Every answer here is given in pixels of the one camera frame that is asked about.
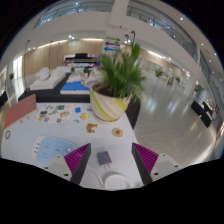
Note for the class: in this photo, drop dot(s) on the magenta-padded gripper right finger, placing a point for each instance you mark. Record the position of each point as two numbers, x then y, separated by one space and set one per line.
146 158

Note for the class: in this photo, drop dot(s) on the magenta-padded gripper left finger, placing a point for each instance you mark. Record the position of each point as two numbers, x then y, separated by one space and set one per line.
77 159

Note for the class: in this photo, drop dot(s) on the grey block charger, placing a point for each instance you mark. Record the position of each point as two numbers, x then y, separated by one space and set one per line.
104 157

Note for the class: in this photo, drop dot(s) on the orange biscuit-shaped sticker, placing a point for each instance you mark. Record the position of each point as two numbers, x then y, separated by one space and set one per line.
91 127

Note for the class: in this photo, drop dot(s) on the round beige orange-centred sticker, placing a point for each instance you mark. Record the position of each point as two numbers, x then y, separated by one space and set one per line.
117 132

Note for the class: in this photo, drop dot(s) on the sheet of colourful stickers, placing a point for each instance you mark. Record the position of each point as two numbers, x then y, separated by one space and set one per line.
58 114

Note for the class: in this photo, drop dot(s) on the palm in striped pot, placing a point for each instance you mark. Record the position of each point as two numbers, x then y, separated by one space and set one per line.
106 106

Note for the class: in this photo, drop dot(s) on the black low platform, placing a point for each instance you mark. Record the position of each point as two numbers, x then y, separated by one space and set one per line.
53 96

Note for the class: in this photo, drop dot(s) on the blue floor mat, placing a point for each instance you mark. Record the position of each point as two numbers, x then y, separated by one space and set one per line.
73 88

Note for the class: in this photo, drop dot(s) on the group of black chairs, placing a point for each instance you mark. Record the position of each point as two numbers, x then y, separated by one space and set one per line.
2 99
201 111

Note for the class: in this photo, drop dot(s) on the pink flat board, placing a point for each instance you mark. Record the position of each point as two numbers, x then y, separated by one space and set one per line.
20 111

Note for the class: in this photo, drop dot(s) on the white and colourful sculpture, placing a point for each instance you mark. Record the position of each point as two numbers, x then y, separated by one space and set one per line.
87 78

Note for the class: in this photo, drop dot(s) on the white sofa block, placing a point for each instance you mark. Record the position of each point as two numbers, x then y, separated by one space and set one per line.
46 81

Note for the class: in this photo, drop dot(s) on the black piano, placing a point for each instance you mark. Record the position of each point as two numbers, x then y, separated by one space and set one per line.
81 57

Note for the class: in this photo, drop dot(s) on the small green indoor plant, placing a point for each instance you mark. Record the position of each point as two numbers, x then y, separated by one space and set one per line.
11 76

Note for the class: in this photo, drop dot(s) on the arrow direction sign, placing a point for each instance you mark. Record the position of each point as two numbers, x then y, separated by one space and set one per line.
112 44

